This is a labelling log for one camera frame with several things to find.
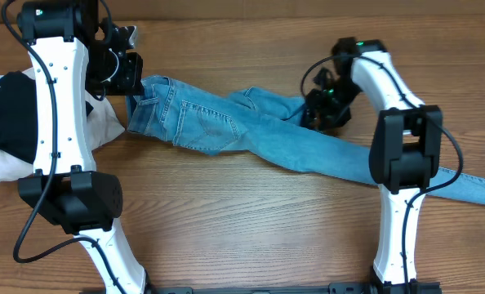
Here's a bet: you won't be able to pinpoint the folded black garment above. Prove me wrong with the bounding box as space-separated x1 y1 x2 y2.
0 70 95 165

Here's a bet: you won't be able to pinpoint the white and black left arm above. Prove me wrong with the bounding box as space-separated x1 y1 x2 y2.
10 1 153 293

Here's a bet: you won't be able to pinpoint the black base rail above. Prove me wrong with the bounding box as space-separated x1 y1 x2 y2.
151 283 371 294

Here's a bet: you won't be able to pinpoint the light blue denim jeans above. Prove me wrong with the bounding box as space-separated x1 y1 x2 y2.
125 73 485 209

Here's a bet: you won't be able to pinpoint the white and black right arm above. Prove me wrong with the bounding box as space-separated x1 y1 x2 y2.
300 38 443 293

